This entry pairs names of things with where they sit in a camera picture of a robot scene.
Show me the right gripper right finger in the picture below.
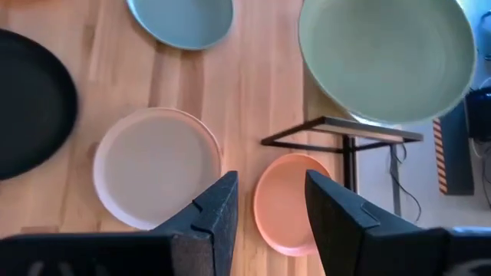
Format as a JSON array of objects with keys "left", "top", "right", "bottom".
[{"left": 305, "top": 169, "right": 491, "bottom": 276}]

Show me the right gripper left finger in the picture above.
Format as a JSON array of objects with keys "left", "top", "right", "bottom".
[{"left": 0, "top": 170, "right": 239, "bottom": 276}]

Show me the peach orange plate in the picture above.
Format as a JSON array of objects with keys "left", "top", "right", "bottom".
[{"left": 252, "top": 153, "right": 333, "bottom": 257}]

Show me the beige white plate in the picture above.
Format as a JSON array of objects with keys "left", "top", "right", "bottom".
[{"left": 93, "top": 107, "right": 223, "bottom": 231}]

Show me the blue-green plate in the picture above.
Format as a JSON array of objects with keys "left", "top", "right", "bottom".
[{"left": 125, "top": 0, "right": 234, "bottom": 51}]

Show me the large black plate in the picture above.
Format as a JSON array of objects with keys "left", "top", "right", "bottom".
[{"left": 0, "top": 28, "right": 79, "bottom": 181}]

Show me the wooden shelf with black legs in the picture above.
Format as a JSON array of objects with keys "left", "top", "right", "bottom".
[{"left": 260, "top": 116, "right": 425, "bottom": 218}]

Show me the hazard striped floor strip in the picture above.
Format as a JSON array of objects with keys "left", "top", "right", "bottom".
[{"left": 432, "top": 117, "right": 449, "bottom": 196}]

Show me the dark blue floor mat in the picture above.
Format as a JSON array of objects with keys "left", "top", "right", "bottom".
[{"left": 437, "top": 100, "right": 476, "bottom": 196}]

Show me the dark equipment box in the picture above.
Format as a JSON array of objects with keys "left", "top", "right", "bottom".
[{"left": 464, "top": 87, "right": 491, "bottom": 141}]

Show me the black floor cable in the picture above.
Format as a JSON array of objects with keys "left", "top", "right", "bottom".
[{"left": 390, "top": 143, "right": 423, "bottom": 224}]

